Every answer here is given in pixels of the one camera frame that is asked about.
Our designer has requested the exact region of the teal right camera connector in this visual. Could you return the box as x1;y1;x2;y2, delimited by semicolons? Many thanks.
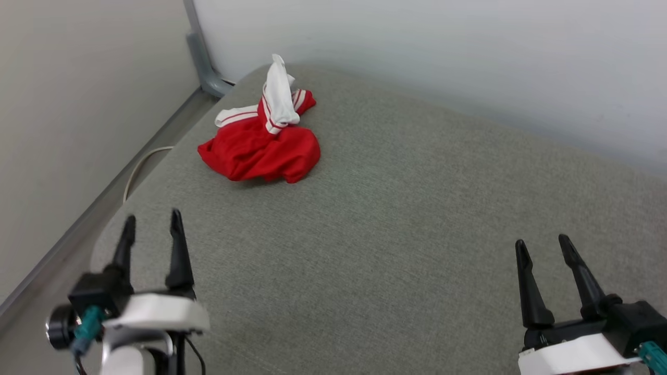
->
638;341;667;375

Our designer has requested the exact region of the teal left camera connector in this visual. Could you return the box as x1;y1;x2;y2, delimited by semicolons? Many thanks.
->
72;306;106;356

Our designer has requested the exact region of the white cable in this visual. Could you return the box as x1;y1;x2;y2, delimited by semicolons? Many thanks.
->
122;146;174;204

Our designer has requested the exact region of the red and white garment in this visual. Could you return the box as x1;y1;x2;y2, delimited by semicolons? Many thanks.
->
197;54;322;184

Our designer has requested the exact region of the grey baseboard strip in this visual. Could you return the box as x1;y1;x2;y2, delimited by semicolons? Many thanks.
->
0;86;219;334

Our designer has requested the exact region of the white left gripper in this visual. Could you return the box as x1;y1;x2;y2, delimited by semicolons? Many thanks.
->
102;209;211;344

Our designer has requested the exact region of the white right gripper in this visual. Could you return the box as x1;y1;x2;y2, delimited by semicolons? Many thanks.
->
515;234;643;375

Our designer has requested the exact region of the grey metal post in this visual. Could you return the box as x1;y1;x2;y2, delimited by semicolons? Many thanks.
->
182;0;235;98

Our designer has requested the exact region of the teal camera connector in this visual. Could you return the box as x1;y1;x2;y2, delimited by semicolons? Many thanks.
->
638;341;667;375
72;306;106;356

